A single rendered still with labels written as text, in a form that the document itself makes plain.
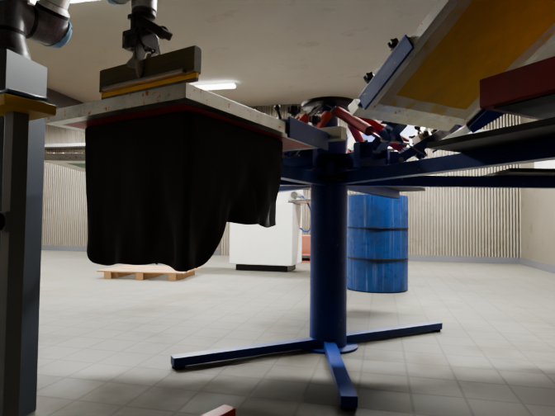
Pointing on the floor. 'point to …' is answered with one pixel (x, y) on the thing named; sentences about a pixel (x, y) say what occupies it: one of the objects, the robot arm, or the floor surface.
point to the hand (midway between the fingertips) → (146, 76)
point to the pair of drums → (377, 243)
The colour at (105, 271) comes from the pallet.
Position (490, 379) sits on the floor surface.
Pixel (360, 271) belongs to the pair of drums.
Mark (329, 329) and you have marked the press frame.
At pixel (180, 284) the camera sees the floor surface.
